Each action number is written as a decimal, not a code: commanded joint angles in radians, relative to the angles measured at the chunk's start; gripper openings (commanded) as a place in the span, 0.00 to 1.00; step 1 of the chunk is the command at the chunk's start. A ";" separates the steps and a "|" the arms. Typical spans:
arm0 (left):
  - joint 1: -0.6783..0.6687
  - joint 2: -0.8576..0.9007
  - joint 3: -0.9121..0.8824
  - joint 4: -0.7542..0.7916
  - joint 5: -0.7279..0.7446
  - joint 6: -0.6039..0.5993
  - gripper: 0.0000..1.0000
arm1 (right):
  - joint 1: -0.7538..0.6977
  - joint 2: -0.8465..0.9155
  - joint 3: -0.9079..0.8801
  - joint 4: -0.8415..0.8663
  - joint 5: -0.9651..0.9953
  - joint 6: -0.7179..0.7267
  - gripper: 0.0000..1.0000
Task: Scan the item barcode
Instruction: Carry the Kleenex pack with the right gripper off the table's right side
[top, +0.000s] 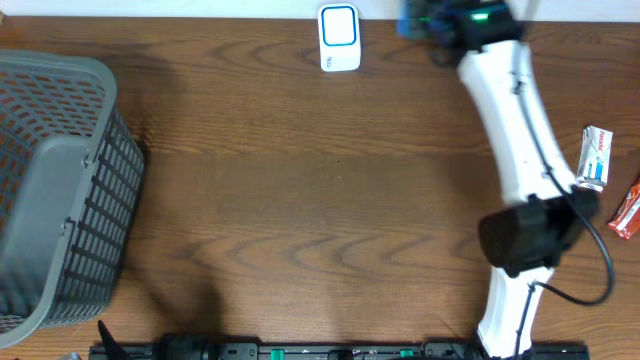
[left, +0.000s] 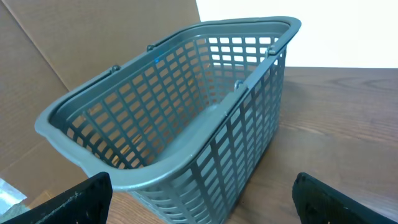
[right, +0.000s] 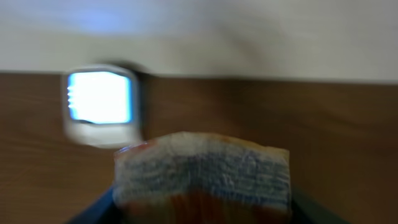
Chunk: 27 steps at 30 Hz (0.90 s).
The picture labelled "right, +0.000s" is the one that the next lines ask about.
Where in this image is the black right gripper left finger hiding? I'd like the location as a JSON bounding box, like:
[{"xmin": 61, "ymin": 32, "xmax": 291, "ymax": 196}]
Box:
[{"xmin": 66, "ymin": 187, "xmax": 117, "ymax": 224}]

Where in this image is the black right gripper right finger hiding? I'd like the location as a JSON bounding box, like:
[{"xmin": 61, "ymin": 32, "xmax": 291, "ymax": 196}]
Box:
[{"xmin": 290, "ymin": 188, "xmax": 349, "ymax": 224}]

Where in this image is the orange small box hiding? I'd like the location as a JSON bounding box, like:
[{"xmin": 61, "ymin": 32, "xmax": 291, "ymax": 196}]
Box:
[{"xmin": 113, "ymin": 132, "xmax": 292, "ymax": 223}]

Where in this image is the white barcode scanner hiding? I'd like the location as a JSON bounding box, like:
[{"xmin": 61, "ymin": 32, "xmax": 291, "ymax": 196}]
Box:
[{"xmin": 61, "ymin": 64, "xmax": 143, "ymax": 149}]

